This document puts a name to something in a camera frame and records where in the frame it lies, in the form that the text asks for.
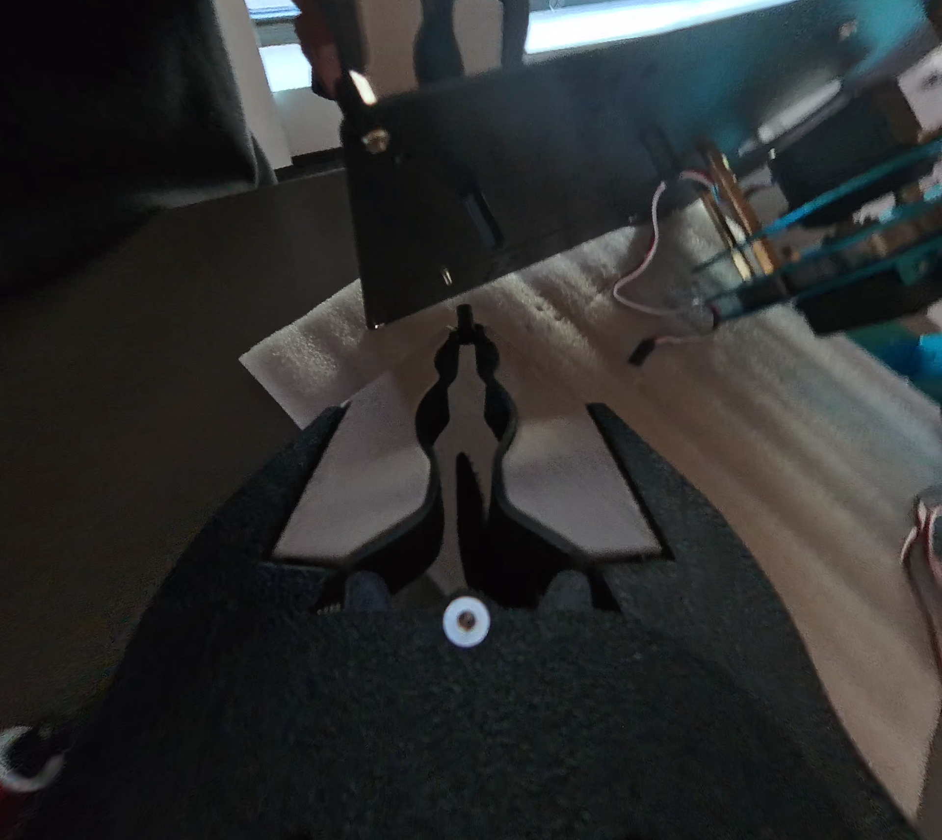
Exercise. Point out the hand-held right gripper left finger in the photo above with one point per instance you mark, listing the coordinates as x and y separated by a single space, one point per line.
360 487

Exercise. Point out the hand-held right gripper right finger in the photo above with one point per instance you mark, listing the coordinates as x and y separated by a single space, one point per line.
574 487

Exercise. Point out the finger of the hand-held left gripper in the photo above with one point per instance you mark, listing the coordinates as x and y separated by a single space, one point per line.
482 30
383 8

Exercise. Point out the blue toy robot arm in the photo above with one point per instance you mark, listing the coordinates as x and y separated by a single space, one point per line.
552 155

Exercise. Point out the small black standoff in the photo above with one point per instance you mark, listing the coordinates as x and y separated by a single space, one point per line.
465 321

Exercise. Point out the dark grey desk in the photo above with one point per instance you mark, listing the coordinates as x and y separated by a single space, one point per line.
147 413

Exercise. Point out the person's left hand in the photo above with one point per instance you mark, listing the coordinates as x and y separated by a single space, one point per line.
321 63

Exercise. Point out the white foam sheet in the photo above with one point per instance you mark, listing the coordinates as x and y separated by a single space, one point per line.
736 487

